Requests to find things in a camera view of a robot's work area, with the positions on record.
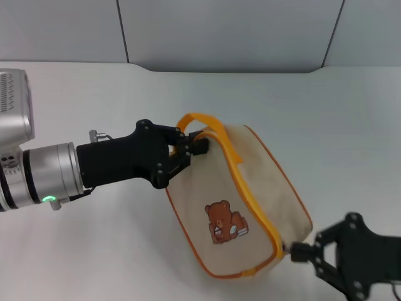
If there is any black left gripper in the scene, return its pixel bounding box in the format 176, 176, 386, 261
76, 119, 210, 189

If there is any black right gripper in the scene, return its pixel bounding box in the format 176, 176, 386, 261
289, 211, 401, 301

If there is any beige orange-trimmed food bag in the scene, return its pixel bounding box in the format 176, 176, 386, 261
165, 112, 315, 280

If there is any silver cable connector plug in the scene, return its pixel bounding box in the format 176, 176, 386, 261
88, 129, 113, 142

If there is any thin dark wrist cable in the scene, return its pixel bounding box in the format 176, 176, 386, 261
51, 187, 96, 211

